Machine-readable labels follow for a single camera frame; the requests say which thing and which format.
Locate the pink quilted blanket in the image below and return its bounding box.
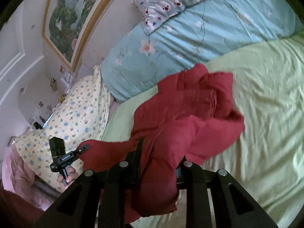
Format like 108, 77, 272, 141
2, 145, 60, 211

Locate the gold framed landscape painting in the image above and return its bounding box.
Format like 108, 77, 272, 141
42, 0, 113, 72

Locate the light blue floral quilt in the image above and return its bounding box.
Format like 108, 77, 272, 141
101, 0, 303, 102

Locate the yellow patterned quilt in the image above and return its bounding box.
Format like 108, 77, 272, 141
15, 66, 111, 192

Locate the light green bed sheet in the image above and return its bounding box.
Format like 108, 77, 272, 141
100, 31, 304, 228

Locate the person's left hand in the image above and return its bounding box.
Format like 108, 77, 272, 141
57, 167, 78, 187

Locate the red quilted jacket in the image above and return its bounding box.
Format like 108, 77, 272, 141
80, 64, 245, 223

